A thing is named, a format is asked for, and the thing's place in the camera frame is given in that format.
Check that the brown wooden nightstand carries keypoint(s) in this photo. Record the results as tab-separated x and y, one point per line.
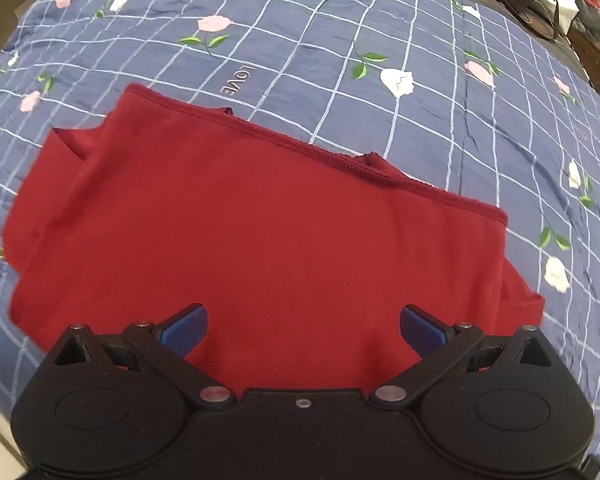
588	51

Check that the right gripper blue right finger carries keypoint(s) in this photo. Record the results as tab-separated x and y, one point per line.
423	332

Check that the blue plaid floral quilt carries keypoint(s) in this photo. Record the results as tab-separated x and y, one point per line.
450	91

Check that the red long-sleeve shirt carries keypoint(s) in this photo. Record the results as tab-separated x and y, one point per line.
303	258

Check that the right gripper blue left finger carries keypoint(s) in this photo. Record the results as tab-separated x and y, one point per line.
184	330

